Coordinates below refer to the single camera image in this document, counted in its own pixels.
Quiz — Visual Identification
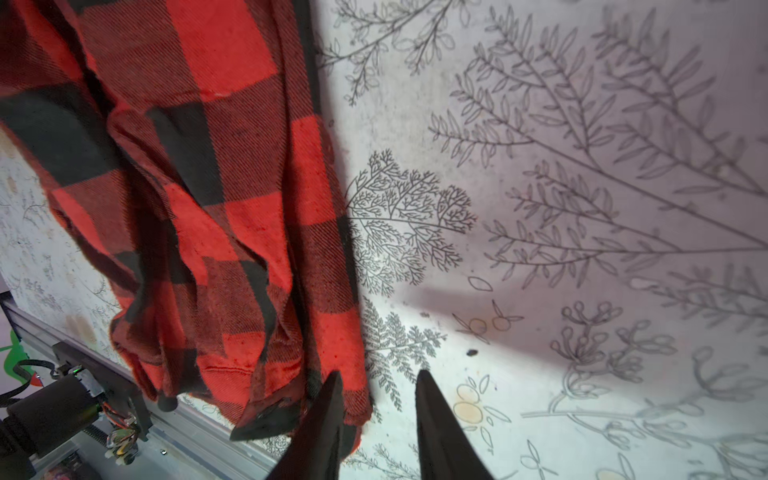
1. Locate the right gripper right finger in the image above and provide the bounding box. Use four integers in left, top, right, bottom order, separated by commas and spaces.
415, 370, 492, 480

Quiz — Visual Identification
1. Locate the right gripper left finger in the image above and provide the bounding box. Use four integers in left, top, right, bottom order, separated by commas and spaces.
266, 371, 344, 480

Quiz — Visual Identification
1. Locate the red black plaid shirt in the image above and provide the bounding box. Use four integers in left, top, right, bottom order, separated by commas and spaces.
1, 1, 372, 455

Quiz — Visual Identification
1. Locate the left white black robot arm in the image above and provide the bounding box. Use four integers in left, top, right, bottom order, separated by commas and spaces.
1, 375, 100, 479

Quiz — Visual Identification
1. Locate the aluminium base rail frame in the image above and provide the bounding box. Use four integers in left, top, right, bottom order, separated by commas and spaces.
1, 295, 277, 479

